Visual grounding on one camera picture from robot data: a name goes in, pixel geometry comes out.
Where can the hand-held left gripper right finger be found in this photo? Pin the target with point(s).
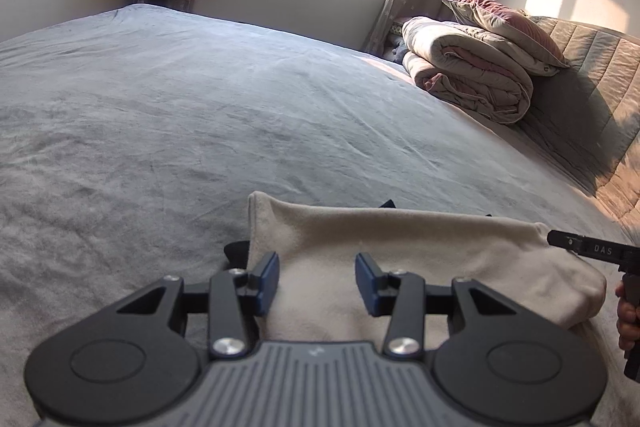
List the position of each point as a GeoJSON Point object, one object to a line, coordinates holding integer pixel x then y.
{"type": "Point", "coordinates": [367, 283]}

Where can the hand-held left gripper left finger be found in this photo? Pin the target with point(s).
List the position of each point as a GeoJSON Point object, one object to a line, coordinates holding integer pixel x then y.
{"type": "Point", "coordinates": [267, 283]}

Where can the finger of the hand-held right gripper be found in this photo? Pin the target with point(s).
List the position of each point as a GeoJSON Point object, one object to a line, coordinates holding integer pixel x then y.
{"type": "Point", "coordinates": [565, 241]}

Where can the cream sweatshirt with black sleeves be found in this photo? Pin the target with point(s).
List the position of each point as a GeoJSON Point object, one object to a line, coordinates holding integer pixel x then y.
{"type": "Point", "coordinates": [400, 237]}

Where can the person's right hand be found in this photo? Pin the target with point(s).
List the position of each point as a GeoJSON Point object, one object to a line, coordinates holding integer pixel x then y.
{"type": "Point", "coordinates": [627, 327]}

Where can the grey quilted headboard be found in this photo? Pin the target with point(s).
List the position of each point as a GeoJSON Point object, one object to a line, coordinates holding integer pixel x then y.
{"type": "Point", "coordinates": [590, 117]}

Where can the folded beige pink quilt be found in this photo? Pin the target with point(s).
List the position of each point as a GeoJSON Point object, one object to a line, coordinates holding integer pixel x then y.
{"type": "Point", "coordinates": [465, 67]}

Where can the beige pink pillow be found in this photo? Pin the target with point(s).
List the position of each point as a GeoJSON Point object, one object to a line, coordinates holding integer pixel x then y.
{"type": "Point", "coordinates": [505, 27]}

